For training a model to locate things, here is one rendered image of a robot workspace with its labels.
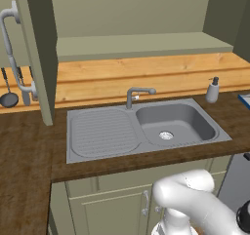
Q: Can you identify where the grey dishwasher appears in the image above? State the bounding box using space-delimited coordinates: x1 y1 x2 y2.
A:
217 152 250 214

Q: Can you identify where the olive false drawer front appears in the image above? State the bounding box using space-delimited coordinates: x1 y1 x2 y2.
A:
97 158 211 193

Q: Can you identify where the blue tray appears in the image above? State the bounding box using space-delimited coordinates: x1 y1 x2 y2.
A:
237 93 250 110

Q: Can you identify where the grey hanging spatula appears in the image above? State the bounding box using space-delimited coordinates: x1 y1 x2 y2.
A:
16 66 32 107

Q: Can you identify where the grey cabinet door handle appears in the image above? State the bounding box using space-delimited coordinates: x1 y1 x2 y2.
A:
0 0 39 101

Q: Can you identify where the grey sink tap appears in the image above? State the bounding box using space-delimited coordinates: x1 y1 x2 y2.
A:
125 87 157 110

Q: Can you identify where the olive wall cabinet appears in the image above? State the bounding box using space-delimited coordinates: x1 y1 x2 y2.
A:
45 0 250 63

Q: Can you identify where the dark grey hanging ladle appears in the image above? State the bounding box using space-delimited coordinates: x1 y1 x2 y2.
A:
0 66 20 109

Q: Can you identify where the grey soap dispenser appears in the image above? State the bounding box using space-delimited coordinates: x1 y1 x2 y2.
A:
204 76 221 104

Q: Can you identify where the grey steel sink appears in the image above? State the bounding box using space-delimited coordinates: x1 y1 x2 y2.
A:
65 98 233 165

